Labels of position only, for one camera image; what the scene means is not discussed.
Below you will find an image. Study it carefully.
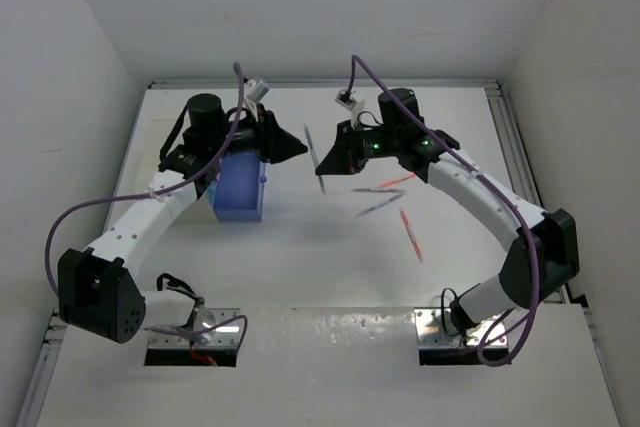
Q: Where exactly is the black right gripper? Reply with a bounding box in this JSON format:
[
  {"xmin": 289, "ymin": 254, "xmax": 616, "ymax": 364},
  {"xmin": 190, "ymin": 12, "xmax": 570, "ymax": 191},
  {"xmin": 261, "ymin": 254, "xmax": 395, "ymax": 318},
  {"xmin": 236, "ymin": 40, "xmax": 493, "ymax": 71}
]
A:
[{"xmin": 317, "ymin": 118, "xmax": 401, "ymax": 175}]

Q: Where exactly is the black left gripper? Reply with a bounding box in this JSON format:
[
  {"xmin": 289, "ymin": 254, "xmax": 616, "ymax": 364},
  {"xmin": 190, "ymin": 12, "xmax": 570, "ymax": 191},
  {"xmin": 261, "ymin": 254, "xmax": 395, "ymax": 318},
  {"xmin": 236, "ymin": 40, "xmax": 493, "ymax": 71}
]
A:
[{"xmin": 208, "ymin": 102, "xmax": 306, "ymax": 164}]

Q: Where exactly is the dark blue gel pen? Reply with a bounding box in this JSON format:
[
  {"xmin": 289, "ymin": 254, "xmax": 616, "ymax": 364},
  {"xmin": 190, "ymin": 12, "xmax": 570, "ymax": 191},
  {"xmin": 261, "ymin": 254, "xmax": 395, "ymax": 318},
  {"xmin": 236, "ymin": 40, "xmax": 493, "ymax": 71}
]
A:
[{"xmin": 351, "ymin": 188, "xmax": 406, "ymax": 195}]

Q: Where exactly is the green gel pen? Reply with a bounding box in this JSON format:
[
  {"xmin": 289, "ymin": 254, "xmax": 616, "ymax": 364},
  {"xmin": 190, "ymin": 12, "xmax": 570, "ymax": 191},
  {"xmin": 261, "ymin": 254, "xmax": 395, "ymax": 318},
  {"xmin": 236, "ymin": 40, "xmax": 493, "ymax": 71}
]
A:
[{"xmin": 303, "ymin": 124, "xmax": 326, "ymax": 196}]

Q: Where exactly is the blue transparent drawer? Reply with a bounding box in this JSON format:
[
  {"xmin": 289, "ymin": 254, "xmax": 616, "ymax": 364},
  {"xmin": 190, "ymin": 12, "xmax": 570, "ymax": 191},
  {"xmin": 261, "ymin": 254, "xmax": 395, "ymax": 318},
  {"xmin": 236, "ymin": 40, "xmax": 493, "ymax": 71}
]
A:
[{"xmin": 207, "ymin": 152, "xmax": 266, "ymax": 223}]

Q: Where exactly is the orange gel pen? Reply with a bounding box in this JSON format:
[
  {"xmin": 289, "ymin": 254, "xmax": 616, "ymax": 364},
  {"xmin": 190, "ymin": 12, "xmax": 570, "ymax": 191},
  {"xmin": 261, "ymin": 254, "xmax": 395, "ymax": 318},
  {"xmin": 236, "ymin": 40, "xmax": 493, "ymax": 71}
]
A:
[{"xmin": 377, "ymin": 173, "xmax": 416, "ymax": 189}]

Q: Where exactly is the pink gel pen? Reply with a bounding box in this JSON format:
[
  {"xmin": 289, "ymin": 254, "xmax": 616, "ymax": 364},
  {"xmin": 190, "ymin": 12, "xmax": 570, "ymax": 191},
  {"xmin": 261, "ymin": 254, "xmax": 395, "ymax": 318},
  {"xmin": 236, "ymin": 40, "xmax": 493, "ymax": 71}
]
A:
[{"xmin": 399, "ymin": 208, "xmax": 424, "ymax": 263}]

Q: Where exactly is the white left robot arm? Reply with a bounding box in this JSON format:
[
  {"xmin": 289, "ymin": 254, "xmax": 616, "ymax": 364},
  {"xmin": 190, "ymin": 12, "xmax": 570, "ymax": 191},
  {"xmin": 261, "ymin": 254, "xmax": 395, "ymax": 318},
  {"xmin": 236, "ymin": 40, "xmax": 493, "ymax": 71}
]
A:
[{"xmin": 57, "ymin": 93, "xmax": 307, "ymax": 344}]

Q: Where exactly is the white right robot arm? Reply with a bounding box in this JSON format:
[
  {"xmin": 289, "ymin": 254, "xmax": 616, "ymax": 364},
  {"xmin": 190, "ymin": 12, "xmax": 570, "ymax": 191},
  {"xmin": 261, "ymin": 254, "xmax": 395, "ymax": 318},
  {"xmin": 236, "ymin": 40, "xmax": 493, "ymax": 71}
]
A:
[{"xmin": 316, "ymin": 88, "xmax": 579, "ymax": 333}]

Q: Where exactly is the white drawer cabinet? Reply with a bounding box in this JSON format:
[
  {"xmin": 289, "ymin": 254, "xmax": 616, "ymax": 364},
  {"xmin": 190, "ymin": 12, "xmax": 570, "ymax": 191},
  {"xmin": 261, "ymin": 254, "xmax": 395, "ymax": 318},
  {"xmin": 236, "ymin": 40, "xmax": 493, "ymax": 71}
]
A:
[{"xmin": 134, "ymin": 119, "xmax": 218, "ymax": 224}]

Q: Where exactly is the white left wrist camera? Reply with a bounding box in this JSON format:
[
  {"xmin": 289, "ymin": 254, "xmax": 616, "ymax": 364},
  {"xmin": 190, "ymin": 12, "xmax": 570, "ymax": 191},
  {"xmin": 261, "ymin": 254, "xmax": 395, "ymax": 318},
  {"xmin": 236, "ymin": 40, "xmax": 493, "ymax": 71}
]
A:
[{"xmin": 244, "ymin": 78, "xmax": 270, "ymax": 116}]

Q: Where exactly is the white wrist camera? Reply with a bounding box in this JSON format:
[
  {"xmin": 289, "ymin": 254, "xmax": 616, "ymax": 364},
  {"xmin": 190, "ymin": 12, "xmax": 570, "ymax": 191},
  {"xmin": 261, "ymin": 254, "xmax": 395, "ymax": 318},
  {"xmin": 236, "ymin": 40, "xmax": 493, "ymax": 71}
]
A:
[
  {"xmin": 335, "ymin": 89, "xmax": 366, "ymax": 127},
  {"xmin": 244, "ymin": 78, "xmax": 270, "ymax": 116}
]

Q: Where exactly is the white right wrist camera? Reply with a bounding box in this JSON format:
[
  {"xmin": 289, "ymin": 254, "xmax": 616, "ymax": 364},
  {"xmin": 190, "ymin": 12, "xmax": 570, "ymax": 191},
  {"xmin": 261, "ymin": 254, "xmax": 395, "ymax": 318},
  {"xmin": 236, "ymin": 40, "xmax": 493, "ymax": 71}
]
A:
[{"xmin": 335, "ymin": 89, "xmax": 366, "ymax": 127}]

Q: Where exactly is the aluminium frame rail back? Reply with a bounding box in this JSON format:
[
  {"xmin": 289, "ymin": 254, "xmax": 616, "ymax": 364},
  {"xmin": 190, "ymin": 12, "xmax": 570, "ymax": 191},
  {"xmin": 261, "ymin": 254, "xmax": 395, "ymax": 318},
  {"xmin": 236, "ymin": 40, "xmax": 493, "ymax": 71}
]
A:
[{"xmin": 148, "ymin": 78, "xmax": 500, "ymax": 90}]

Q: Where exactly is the aluminium frame rail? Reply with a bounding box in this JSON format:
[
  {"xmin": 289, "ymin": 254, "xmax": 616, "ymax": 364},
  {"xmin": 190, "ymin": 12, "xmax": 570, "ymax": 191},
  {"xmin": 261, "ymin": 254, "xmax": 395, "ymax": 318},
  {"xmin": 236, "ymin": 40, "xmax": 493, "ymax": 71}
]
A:
[
  {"xmin": 485, "ymin": 82, "xmax": 568, "ymax": 304},
  {"xmin": 16, "ymin": 308, "xmax": 67, "ymax": 427},
  {"xmin": 148, "ymin": 78, "xmax": 500, "ymax": 90}
]

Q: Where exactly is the aluminium frame rail right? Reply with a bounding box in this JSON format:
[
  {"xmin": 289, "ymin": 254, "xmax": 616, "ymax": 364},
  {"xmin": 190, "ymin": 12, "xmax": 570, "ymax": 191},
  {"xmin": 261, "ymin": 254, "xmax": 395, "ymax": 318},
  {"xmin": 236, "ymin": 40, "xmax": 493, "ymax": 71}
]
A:
[{"xmin": 485, "ymin": 82, "xmax": 568, "ymax": 304}]

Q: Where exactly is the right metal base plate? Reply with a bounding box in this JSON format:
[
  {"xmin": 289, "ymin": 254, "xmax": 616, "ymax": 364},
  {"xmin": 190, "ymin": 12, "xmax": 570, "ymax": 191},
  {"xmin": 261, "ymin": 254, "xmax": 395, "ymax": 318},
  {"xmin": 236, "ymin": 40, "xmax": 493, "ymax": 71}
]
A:
[{"xmin": 414, "ymin": 307, "xmax": 498, "ymax": 351}]

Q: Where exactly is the metal base plate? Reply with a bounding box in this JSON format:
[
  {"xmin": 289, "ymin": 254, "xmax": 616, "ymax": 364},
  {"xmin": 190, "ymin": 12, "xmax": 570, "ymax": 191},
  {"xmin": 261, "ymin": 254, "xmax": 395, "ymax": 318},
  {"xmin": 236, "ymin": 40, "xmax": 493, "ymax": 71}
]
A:
[
  {"xmin": 414, "ymin": 307, "xmax": 498, "ymax": 351},
  {"xmin": 147, "ymin": 308, "xmax": 243, "ymax": 350}
]

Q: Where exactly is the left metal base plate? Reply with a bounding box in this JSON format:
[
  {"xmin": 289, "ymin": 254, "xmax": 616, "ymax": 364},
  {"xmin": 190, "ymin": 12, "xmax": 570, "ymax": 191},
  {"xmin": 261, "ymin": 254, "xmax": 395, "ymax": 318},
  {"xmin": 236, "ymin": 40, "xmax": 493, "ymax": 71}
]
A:
[{"xmin": 147, "ymin": 308, "xmax": 243, "ymax": 350}]

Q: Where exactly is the aluminium frame rail left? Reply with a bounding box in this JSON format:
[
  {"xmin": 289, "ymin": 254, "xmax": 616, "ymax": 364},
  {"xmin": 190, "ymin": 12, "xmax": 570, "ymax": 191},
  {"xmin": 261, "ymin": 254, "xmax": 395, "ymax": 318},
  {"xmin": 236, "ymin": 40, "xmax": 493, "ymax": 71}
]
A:
[{"xmin": 16, "ymin": 308, "xmax": 67, "ymax": 427}]

